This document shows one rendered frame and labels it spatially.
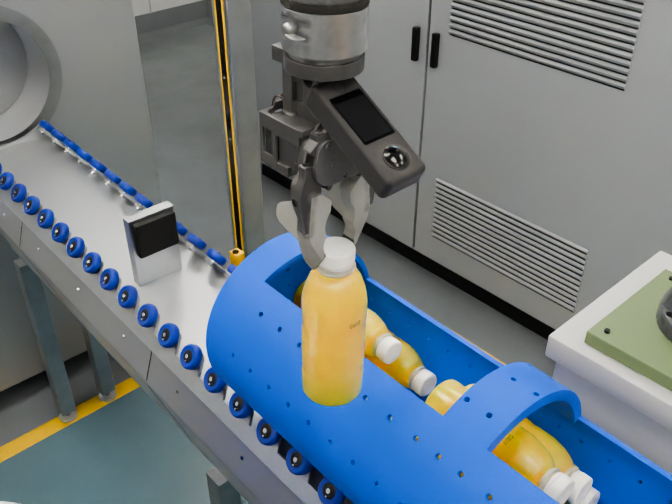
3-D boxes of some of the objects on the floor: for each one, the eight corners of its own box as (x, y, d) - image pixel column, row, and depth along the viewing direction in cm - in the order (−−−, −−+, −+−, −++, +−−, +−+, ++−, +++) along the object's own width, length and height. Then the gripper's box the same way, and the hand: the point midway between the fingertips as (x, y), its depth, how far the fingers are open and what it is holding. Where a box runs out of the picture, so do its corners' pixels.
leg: (111, 387, 261) (76, 234, 225) (119, 397, 257) (85, 242, 222) (96, 395, 258) (57, 241, 222) (104, 405, 254) (66, 250, 219)
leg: (73, 407, 253) (30, 252, 218) (81, 417, 250) (38, 261, 214) (56, 416, 250) (10, 260, 215) (64, 426, 247) (18, 269, 211)
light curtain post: (267, 440, 242) (222, -169, 145) (279, 451, 238) (240, -166, 141) (251, 450, 238) (194, -166, 142) (263, 462, 235) (212, -163, 138)
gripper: (333, 24, 72) (330, 215, 85) (235, 51, 66) (247, 253, 78) (399, 48, 67) (385, 248, 79) (300, 80, 61) (301, 292, 73)
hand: (336, 252), depth 76 cm, fingers closed on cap, 4 cm apart
